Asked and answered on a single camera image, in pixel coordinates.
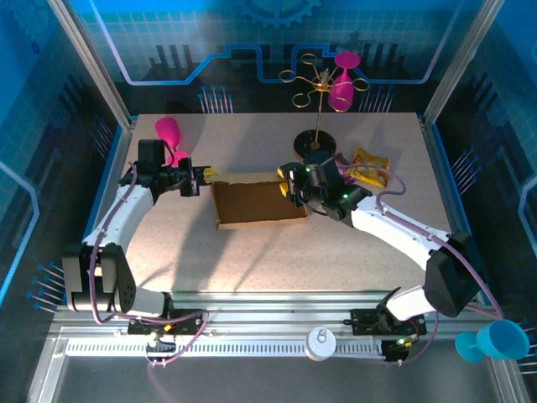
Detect brown cardboard box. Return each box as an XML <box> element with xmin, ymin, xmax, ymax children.
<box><xmin>209</xmin><ymin>170</ymin><xmax>311</xmax><ymax>231</ymax></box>

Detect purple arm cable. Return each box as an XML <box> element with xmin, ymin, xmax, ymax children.
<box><xmin>87</xmin><ymin>161</ymin><xmax>210</xmax><ymax>369</ymax></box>
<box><xmin>337</xmin><ymin>164</ymin><xmax>504</xmax><ymax>366</ymax></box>

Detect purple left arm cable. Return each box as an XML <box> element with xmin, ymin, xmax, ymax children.
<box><xmin>87</xmin><ymin>161</ymin><xmax>210</xmax><ymax>369</ymax></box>

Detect purple snack packet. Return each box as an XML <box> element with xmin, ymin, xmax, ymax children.
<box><xmin>333</xmin><ymin>153</ymin><xmax>357</xmax><ymax>186</ymax></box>

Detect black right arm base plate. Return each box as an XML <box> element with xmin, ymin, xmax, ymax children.
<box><xmin>350</xmin><ymin>308</ymin><xmax>427</xmax><ymax>337</ymax></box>

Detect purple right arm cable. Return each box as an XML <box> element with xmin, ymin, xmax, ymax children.
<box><xmin>337</xmin><ymin>164</ymin><xmax>504</xmax><ymax>366</ymax></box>

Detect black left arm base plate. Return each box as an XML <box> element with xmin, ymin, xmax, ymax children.
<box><xmin>128</xmin><ymin>308</ymin><xmax>206</xmax><ymax>337</ymax></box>

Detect pink plastic goblet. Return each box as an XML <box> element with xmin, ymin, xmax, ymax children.
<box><xmin>327</xmin><ymin>50</ymin><xmax>361</xmax><ymax>113</ymax></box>
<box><xmin>154</xmin><ymin>116</ymin><xmax>190</xmax><ymax>167</ymax></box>

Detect aluminium frame post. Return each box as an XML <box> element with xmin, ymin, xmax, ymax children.
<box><xmin>423</xmin><ymin>0</ymin><xmax>504</xmax><ymax>127</ymax></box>
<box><xmin>48</xmin><ymin>0</ymin><xmax>138</xmax><ymax>127</ymax></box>

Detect blue plastic goblet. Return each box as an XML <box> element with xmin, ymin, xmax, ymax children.
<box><xmin>455</xmin><ymin>318</ymin><xmax>530</xmax><ymax>363</ymax></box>

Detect silver tin can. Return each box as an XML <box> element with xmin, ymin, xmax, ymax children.
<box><xmin>305</xmin><ymin>327</ymin><xmax>337</xmax><ymax>362</ymax></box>

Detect yellow snack packet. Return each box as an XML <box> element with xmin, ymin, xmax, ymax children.
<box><xmin>350</xmin><ymin>146</ymin><xmax>391</xmax><ymax>189</ymax></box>

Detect aluminium base frame rails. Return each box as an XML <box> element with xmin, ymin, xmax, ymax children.
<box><xmin>50</xmin><ymin>291</ymin><xmax>500</xmax><ymax>337</ymax></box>

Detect gold wire glass rack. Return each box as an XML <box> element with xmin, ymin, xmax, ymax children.
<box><xmin>279</xmin><ymin>53</ymin><xmax>370</xmax><ymax>163</ymax></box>

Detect white slotted cable duct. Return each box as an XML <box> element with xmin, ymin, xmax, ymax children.
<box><xmin>65</xmin><ymin>338</ymin><xmax>387</xmax><ymax>358</ymax></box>

